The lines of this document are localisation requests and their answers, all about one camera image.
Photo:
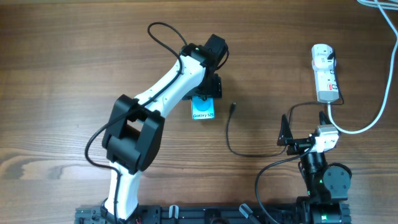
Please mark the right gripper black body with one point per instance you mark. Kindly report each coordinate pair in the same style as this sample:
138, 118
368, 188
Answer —
298, 145

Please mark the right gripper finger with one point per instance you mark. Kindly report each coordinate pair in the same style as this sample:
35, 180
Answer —
285, 136
324, 120

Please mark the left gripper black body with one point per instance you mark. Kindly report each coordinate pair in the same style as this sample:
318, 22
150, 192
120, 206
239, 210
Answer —
208, 88

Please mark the turquoise screen smartphone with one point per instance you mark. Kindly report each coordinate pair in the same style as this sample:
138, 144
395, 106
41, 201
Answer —
202, 109

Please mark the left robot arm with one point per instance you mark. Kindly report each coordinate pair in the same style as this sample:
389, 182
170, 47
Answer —
134, 131

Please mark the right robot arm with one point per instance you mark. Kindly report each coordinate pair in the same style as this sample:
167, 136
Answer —
327, 184

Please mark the white power strip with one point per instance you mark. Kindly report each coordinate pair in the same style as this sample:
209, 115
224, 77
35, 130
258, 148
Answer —
323, 64

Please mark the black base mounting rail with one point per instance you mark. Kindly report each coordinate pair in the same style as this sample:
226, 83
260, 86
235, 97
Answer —
281, 213

